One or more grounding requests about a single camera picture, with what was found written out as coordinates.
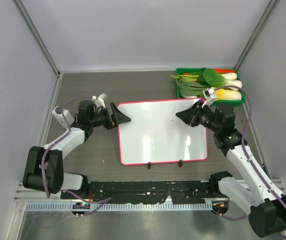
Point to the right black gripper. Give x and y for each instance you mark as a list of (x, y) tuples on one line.
[(190, 116)]

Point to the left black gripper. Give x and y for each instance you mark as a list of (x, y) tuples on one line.
[(116, 118)]

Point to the pink framed whiteboard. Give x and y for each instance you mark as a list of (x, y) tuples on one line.
[(156, 135)]

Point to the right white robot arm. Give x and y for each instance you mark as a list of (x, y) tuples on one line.
[(262, 201)]

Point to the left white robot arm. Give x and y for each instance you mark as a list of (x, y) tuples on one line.
[(44, 169)]

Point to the right black whiteboard stand foot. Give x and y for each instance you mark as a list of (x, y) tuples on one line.
[(180, 163)]

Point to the green long beans bundle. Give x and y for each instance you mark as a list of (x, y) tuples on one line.
[(188, 89)]

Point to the yellow bok choy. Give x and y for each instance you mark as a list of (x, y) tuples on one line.
[(226, 94)]

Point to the green bok choy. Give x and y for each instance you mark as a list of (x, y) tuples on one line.
[(210, 78)]

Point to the orange carrot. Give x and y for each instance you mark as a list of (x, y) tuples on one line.
[(223, 71)]

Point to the white bok choy back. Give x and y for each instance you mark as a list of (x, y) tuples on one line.
[(230, 76)]

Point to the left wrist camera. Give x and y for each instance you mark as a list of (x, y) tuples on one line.
[(99, 101)]

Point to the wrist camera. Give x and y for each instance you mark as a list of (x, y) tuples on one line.
[(210, 96), (99, 101)]

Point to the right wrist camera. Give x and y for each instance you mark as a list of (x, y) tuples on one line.
[(210, 96)]

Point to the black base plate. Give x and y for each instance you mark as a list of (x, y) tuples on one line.
[(151, 192)]

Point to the white slotted cable duct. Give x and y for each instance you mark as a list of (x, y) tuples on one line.
[(109, 207)]

